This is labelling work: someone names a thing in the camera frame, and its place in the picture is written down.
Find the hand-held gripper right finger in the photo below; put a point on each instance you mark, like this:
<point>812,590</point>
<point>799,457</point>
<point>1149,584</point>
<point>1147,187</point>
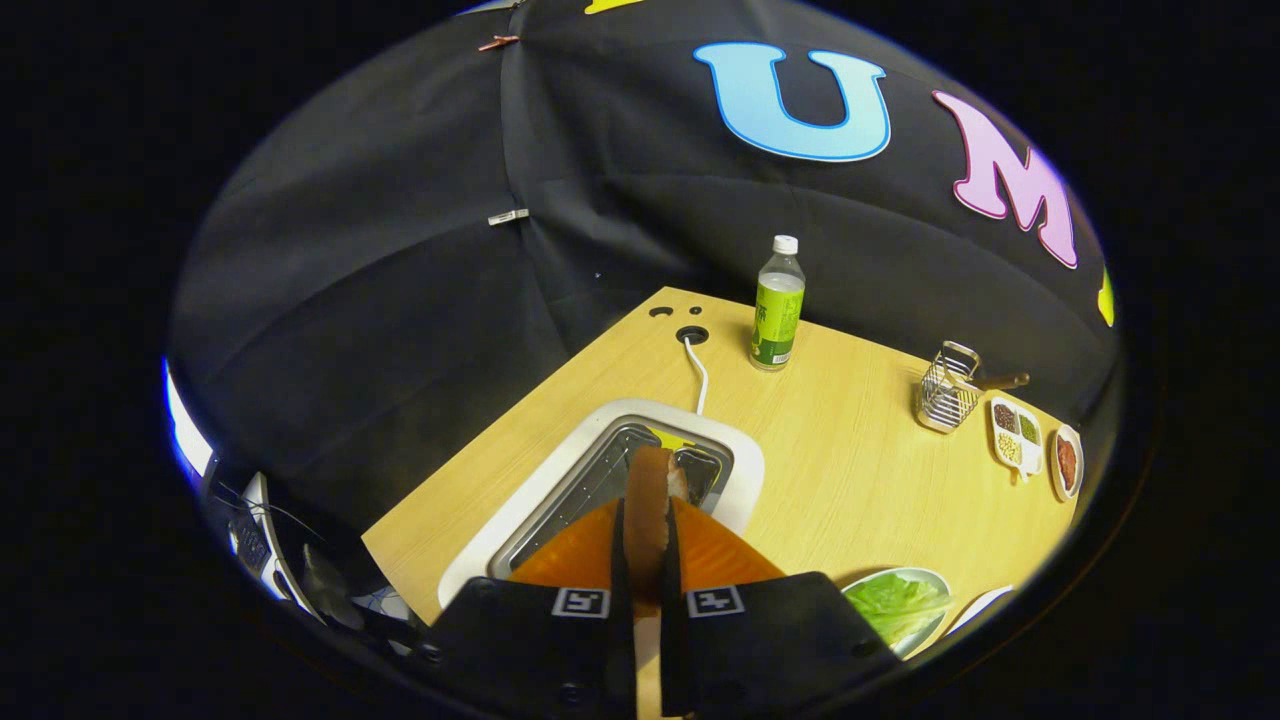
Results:
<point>670,570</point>

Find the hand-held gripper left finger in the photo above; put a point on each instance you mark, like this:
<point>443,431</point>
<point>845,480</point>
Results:
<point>621,570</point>

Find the toasted bread slice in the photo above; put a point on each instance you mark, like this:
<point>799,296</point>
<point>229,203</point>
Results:
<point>647,510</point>

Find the green lettuce leaf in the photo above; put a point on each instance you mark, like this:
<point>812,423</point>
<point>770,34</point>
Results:
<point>890,600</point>

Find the white toaster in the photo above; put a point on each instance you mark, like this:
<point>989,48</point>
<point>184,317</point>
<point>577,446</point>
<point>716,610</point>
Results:
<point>540,490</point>

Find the pale green round plate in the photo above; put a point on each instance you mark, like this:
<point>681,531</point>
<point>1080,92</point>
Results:
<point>938,625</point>

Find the green label water bottle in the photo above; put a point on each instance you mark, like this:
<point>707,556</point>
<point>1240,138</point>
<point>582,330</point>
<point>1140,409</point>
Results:
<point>778,310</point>

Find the white square plate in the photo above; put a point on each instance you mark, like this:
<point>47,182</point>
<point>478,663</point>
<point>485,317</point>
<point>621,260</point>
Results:
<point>980,605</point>

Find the pile of yellow soybeans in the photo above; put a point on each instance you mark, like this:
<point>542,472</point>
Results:
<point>1010,448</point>

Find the pile of red beans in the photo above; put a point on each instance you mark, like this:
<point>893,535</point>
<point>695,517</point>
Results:
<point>1006,418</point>

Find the silver cloth clip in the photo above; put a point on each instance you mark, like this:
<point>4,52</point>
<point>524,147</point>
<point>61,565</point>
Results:
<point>508,216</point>

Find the white divided dish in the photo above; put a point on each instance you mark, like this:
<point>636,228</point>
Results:
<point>1030,455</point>

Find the pile of green beans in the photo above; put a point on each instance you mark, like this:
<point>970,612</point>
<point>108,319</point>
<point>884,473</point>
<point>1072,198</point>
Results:
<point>1028,427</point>

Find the black backdrop cloth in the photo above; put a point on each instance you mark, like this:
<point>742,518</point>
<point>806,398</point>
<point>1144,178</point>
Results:
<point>400,250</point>

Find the white oval plate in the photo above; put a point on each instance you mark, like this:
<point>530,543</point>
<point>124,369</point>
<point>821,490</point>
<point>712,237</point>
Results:
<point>1052,470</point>

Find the cooked brown meat piece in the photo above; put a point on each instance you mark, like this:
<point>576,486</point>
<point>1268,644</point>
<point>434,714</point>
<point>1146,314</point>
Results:
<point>1067,460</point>

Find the red cloth clip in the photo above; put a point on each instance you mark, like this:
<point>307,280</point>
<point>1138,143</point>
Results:
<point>497,42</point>

